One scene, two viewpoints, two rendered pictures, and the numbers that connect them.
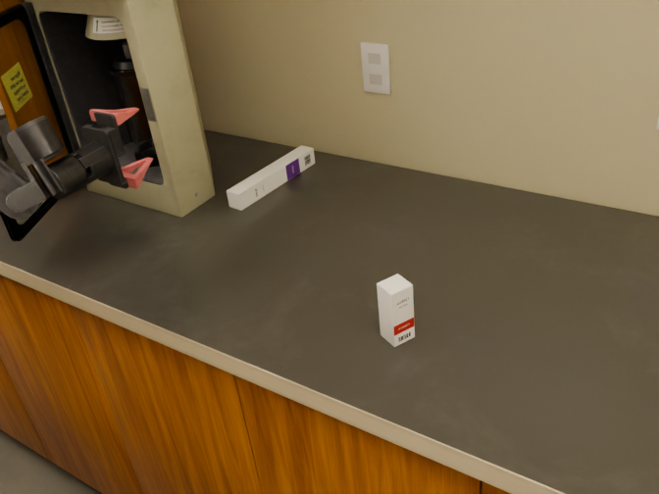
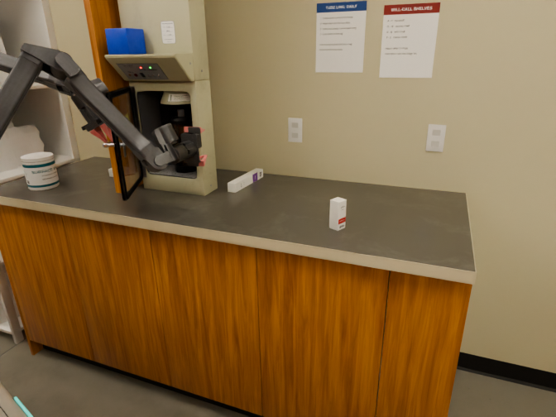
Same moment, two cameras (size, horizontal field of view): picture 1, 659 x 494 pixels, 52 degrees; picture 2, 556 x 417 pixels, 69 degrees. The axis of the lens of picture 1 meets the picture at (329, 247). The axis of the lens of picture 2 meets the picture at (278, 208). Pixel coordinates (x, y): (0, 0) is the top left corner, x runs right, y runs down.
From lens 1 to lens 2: 0.58 m
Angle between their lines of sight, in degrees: 18
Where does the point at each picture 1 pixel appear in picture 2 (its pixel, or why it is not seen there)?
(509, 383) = (393, 237)
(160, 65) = (203, 117)
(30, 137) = (166, 131)
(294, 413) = (289, 267)
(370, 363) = (329, 236)
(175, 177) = (203, 174)
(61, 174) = (179, 150)
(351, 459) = (319, 287)
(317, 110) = (261, 152)
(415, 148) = (313, 168)
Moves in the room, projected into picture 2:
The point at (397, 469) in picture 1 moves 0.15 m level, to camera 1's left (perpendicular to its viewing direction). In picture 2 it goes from (345, 285) to (301, 292)
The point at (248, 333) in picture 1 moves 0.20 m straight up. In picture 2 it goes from (266, 230) to (264, 174)
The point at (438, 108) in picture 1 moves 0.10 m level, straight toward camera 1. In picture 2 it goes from (325, 147) to (330, 152)
